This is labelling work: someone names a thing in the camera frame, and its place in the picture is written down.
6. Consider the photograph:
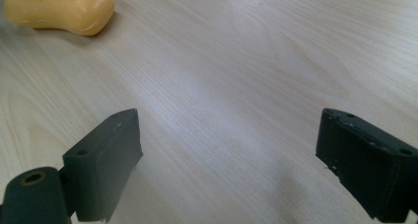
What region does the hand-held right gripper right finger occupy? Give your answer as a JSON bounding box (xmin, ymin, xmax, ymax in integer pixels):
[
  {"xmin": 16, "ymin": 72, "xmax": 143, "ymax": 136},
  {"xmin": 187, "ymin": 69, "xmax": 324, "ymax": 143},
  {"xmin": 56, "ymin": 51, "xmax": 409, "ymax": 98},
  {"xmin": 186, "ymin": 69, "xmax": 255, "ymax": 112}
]
[{"xmin": 315, "ymin": 108, "xmax": 418, "ymax": 224}]

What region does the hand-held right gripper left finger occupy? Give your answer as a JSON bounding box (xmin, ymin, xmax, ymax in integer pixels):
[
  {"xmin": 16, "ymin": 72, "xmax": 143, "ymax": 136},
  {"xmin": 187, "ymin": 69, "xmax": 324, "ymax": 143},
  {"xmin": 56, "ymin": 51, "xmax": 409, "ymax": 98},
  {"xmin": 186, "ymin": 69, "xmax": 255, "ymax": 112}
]
[{"xmin": 62, "ymin": 108, "xmax": 144, "ymax": 223}]

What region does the yellow soap bar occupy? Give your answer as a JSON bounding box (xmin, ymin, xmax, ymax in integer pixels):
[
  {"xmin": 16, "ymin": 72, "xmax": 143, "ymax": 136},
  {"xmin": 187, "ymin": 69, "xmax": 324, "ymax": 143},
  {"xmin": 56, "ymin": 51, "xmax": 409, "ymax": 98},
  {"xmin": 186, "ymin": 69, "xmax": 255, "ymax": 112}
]
[{"xmin": 3, "ymin": 0, "xmax": 116, "ymax": 37}]

